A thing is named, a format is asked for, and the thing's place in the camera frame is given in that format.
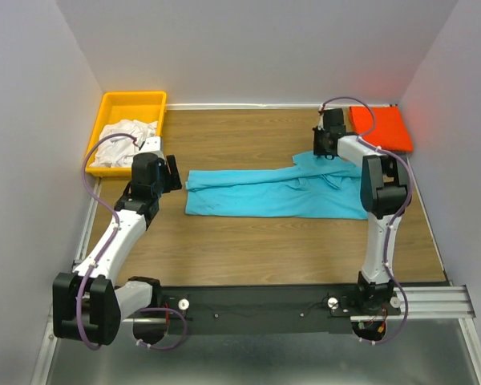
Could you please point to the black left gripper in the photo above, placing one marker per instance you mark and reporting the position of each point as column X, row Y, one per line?
column 174, row 181

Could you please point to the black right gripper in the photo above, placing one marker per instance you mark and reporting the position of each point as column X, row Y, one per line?
column 317, row 151

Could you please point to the cyan blue t-shirt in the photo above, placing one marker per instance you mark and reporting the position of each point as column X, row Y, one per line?
column 314, row 187

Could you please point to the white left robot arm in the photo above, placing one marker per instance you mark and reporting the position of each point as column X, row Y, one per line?
column 87, row 304

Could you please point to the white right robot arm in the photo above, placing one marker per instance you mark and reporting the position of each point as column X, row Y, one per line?
column 385, row 192

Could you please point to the crumpled white t-shirt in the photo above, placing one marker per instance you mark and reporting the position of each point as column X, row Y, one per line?
column 118, row 152

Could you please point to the folded orange t-shirt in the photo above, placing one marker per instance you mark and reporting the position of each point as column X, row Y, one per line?
column 390, row 131

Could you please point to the yellow plastic bin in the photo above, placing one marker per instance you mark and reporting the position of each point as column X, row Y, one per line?
column 145, row 106

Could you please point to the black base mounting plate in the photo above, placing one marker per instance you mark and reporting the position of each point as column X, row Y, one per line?
column 272, row 309

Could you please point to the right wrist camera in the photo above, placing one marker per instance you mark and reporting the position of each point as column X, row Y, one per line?
column 332, row 120

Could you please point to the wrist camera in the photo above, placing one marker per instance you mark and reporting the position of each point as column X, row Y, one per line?
column 153, row 144
column 332, row 120

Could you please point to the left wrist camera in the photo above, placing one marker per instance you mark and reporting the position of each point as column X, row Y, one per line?
column 153, row 144

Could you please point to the aluminium extrusion rail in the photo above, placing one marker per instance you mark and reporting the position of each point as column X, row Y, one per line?
column 422, row 302

